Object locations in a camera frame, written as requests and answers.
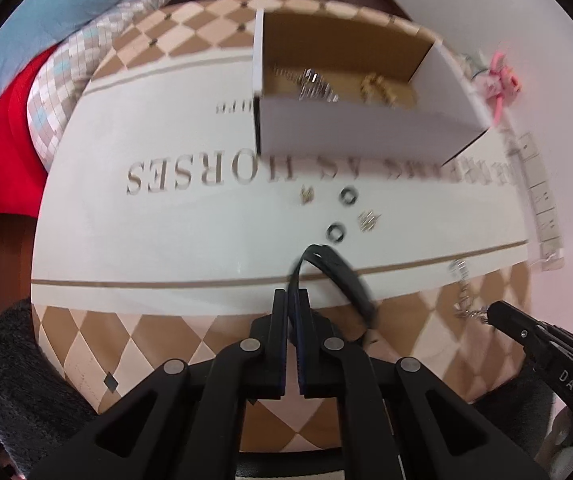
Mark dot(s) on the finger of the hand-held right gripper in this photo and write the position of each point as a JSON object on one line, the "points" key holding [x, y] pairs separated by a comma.
{"points": [[509, 317]]}

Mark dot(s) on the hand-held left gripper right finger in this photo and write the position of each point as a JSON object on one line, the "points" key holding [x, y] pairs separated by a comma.
{"points": [[300, 355]]}

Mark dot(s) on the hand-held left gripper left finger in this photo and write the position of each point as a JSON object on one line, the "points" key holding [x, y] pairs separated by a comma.
{"points": [[279, 355]]}

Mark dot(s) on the white cardboard box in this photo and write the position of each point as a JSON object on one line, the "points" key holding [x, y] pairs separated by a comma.
{"points": [[346, 115]]}

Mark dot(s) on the silver link watch band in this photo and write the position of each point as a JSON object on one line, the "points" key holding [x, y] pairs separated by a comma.
{"points": [[311, 85]]}

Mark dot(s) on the clear plastic compartment strip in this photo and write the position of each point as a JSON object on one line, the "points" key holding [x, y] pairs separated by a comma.
{"points": [[539, 200]]}

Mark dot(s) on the small silver earring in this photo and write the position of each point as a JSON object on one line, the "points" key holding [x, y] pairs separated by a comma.
{"points": [[368, 220]]}

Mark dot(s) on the small gold earring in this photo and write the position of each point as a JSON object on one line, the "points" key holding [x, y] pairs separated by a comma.
{"points": [[307, 195]]}

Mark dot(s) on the printed checkered tablecloth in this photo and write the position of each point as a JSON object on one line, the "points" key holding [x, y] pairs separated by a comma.
{"points": [[166, 230]]}

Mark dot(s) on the pink hair clip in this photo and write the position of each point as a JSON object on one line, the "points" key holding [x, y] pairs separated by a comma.
{"points": [[501, 82]]}

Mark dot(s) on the grey fluffy seat cushion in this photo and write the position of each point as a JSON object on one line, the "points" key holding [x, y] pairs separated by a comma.
{"points": [[21, 385]]}

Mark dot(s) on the red cushion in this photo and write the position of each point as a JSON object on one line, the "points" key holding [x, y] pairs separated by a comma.
{"points": [[1, 155]]}

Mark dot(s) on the checkered pillow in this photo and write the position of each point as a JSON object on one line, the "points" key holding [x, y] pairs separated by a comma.
{"points": [[91, 55]]}

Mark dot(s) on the blue blanket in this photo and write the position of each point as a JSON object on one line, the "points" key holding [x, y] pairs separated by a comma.
{"points": [[51, 15]]}

